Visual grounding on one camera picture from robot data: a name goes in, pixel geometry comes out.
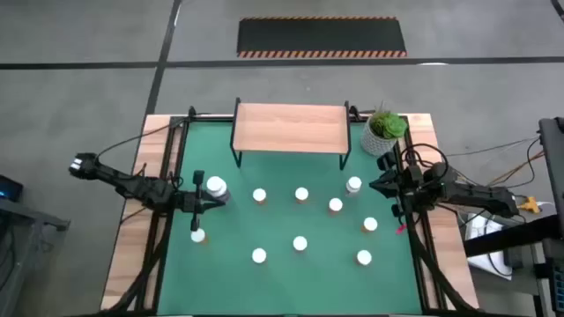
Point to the small white medicine bottle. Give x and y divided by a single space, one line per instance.
353 183

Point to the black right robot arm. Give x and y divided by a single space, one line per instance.
476 193

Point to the green succulent in white pot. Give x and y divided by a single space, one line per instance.
388 125

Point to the grey metal stand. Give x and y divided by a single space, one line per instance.
31 220

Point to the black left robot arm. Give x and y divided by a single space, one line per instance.
119 178

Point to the black aluminium table frame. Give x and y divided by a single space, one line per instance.
420 264

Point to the black hazard-striped floor mat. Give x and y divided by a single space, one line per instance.
321 37

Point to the yellow power splitter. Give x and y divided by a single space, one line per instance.
529 204

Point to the red clip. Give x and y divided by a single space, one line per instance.
401 229

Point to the black device with blue light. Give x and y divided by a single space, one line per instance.
9 188

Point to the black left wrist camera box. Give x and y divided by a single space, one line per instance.
198 177

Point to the green table mat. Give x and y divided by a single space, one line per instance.
286 286

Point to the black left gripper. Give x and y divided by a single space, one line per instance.
198 203

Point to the large white bottle dark label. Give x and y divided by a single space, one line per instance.
216 185

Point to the white paper sheet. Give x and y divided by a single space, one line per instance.
478 229

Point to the orange pill bottle white cap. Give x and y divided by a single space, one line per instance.
336 204
370 224
259 194
364 257
259 255
300 243
198 235
302 193

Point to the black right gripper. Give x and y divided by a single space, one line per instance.
403 189

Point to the wooden shelf black metal frame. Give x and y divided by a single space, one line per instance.
291 127

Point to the black desk beam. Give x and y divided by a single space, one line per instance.
506 238

